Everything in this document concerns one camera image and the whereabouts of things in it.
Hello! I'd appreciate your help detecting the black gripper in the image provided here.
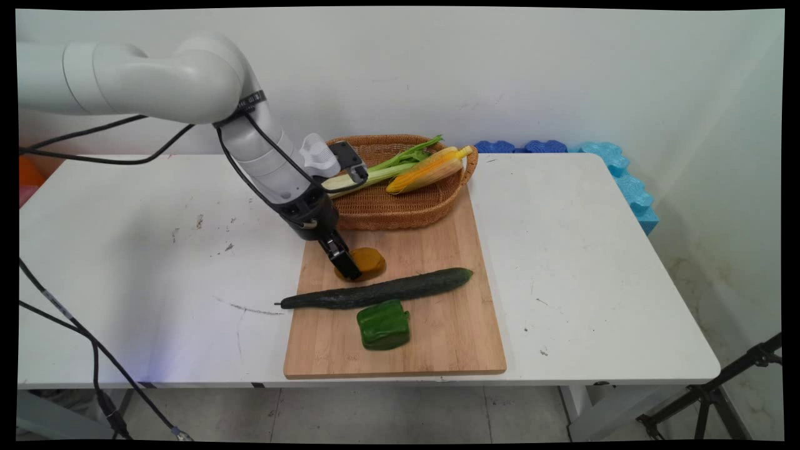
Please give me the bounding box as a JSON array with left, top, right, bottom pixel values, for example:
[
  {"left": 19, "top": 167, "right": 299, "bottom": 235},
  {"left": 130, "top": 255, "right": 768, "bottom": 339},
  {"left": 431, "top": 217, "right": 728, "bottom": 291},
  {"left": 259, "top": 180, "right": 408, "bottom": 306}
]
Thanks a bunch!
[{"left": 276, "top": 186, "right": 364, "bottom": 281}]

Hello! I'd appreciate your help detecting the orange yellow round vegetable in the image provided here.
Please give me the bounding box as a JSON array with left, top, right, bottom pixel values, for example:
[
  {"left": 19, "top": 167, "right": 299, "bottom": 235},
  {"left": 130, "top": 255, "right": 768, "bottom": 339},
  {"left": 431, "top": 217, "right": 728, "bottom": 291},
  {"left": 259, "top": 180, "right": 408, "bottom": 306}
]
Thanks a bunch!
[{"left": 334, "top": 246, "right": 387, "bottom": 283}]

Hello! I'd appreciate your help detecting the long dark green cucumber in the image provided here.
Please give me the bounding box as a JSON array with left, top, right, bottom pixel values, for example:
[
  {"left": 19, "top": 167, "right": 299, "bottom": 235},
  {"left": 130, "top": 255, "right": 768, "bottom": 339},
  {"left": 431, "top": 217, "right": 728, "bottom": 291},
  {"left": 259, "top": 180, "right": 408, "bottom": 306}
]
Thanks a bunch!
[{"left": 274, "top": 267, "right": 475, "bottom": 311}]

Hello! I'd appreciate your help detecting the woven wicker basket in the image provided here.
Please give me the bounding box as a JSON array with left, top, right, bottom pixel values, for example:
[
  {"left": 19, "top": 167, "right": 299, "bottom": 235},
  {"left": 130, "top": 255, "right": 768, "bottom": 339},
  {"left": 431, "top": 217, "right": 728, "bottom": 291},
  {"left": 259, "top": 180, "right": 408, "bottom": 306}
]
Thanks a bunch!
[{"left": 324, "top": 133, "right": 480, "bottom": 231}]

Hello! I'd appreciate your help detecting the green bell pepper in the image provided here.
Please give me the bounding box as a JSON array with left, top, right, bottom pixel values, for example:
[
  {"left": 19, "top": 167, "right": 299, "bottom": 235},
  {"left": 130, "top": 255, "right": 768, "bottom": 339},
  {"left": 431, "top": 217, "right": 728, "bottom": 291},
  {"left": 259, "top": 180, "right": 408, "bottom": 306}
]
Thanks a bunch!
[{"left": 356, "top": 299, "right": 412, "bottom": 352}]

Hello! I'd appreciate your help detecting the green white celery stalk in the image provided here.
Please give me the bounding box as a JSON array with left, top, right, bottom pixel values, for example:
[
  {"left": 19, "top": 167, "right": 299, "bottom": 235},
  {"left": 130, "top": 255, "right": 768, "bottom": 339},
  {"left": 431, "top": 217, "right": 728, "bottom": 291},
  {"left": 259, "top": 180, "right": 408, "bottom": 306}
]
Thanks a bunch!
[{"left": 321, "top": 134, "right": 445, "bottom": 200}]

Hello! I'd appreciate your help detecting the wooden cutting board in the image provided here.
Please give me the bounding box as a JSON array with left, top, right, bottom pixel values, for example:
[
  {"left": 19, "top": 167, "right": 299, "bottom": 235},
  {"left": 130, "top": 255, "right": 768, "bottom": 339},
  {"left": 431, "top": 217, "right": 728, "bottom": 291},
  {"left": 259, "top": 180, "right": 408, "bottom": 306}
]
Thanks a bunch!
[{"left": 282, "top": 186, "right": 508, "bottom": 381}]

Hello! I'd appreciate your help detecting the yellow corn cob with husk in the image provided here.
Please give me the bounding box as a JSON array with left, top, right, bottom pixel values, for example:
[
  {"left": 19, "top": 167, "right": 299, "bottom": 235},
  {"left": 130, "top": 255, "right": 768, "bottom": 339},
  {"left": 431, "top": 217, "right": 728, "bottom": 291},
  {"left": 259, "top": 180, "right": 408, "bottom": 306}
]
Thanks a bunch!
[{"left": 385, "top": 145, "right": 474, "bottom": 196}]

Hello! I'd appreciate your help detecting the light blue foam mat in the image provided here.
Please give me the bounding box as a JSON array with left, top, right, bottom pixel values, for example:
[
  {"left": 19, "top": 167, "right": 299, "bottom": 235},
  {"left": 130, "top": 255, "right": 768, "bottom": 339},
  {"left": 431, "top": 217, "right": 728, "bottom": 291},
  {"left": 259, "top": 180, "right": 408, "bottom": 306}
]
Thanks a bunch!
[{"left": 567, "top": 141, "right": 661, "bottom": 236}]

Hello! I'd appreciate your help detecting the white table leg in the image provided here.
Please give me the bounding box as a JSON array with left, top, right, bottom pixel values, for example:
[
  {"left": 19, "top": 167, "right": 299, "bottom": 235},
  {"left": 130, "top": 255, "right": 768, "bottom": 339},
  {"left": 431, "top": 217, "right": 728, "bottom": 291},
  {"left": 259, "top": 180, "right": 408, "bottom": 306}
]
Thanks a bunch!
[{"left": 558, "top": 384, "right": 694, "bottom": 443}]

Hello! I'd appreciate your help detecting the orange red object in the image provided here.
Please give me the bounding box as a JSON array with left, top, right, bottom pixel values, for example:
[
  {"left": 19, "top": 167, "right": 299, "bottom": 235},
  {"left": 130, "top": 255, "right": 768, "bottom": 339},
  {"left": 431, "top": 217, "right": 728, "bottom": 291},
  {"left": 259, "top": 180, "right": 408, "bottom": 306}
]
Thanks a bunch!
[{"left": 18, "top": 154, "right": 67, "bottom": 208}]

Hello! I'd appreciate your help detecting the grey table leg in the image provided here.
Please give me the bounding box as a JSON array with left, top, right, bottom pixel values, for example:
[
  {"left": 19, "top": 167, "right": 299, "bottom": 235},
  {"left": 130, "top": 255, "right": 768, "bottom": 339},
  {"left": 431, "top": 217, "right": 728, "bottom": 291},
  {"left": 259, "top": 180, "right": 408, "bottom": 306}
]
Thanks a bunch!
[{"left": 17, "top": 389, "right": 136, "bottom": 441}]

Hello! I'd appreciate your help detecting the black tripod stand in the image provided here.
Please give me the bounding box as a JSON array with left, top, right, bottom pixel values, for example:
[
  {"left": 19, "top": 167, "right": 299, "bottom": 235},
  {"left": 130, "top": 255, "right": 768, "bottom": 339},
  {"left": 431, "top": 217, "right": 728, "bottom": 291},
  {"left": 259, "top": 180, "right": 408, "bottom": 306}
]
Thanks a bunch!
[{"left": 636, "top": 332, "right": 784, "bottom": 442}]

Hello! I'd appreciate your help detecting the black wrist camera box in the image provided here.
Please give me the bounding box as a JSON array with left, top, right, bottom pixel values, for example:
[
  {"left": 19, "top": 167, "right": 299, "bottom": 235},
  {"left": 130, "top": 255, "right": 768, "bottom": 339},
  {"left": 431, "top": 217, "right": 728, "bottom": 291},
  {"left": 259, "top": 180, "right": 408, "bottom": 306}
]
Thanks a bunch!
[{"left": 327, "top": 140, "right": 370, "bottom": 187}]

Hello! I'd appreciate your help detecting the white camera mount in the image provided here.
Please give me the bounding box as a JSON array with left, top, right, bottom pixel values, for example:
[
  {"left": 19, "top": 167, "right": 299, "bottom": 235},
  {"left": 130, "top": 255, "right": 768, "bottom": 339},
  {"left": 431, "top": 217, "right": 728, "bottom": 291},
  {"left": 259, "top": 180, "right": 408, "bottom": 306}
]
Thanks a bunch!
[{"left": 298, "top": 132, "right": 342, "bottom": 180}]

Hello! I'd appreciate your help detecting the black cable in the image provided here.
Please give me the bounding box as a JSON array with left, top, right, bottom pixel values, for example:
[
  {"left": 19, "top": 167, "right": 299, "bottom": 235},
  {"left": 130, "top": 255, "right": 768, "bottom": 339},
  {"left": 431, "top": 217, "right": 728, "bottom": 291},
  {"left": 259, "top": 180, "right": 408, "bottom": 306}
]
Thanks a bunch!
[
  {"left": 17, "top": 257, "right": 194, "bottom": 442},
  {"left": 17, "top": 112, "right": 369, "bottom": 207}
]

